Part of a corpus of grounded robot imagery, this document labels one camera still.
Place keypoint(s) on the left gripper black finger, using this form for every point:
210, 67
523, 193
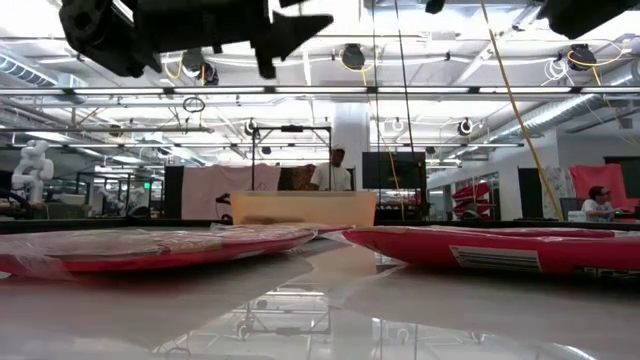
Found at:
295, 32

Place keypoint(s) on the red popcorn bag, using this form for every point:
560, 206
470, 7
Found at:
150, 250
425, 250

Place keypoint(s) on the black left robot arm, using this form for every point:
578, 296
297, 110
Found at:
100, 30

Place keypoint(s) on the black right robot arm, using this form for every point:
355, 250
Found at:
580, 15

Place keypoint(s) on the long white ceiling light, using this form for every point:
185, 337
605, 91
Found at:
320, 90

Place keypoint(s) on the person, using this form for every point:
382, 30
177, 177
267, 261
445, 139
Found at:
331, 177
597, 207

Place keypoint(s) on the pink cloth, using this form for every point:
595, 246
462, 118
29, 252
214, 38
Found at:
215, 190

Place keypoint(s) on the black monitor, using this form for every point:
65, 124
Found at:
395, 170

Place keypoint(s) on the orange cardboard box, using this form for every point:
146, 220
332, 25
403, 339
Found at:
305, 207

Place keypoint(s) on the white robot figure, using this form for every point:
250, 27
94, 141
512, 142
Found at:
32, 172

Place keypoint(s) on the red cloth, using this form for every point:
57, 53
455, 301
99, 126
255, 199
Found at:
600, 177

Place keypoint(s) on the black frame stand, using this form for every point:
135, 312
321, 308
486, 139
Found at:
291, 128

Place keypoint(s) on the silver air duct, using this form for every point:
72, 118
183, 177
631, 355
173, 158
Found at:
560, 112
20, 70

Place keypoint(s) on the black metal table frame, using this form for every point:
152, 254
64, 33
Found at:
100, 223

